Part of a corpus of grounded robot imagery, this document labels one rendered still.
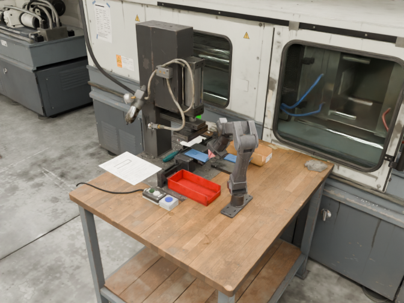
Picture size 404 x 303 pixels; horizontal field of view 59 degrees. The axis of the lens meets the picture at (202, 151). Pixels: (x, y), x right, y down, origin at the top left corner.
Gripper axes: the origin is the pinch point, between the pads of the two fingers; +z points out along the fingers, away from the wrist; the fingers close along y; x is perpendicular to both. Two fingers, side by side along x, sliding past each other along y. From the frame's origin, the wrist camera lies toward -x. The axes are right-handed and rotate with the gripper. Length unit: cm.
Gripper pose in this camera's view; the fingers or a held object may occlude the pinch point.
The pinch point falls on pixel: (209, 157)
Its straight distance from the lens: 194.1
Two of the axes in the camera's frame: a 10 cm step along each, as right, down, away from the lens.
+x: -5.8, 3.8, -7.2
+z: -4.4, 5.9, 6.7
